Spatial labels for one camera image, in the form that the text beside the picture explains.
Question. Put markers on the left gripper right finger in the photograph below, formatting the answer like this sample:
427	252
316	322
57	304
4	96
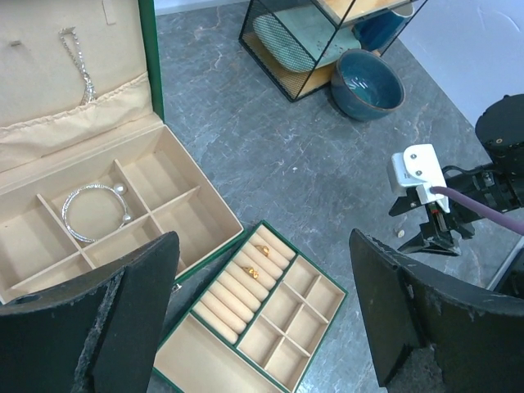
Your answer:
477	334

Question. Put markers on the light blue plate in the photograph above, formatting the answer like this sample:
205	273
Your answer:
301	38

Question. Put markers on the green jewelry box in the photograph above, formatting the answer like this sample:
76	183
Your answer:
89	169

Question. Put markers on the green jewelry tray insert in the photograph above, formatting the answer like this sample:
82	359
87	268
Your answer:
258	324

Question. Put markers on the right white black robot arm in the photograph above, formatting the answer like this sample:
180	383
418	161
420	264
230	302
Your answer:
455	198

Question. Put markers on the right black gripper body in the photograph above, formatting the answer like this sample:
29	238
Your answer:
438	231

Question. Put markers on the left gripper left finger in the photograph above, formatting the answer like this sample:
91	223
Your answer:
97	332

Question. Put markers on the blue ceramic bowl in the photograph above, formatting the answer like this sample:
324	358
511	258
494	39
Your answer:
365	87

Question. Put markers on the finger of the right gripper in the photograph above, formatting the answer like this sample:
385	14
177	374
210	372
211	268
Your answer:
441	243
403	205

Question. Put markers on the black wire shelf rack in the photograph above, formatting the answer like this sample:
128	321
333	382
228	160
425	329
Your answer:
341	14

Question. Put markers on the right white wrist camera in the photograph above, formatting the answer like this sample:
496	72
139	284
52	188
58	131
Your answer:
418	168

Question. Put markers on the blue mug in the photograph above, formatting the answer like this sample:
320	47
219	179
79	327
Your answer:
376	32

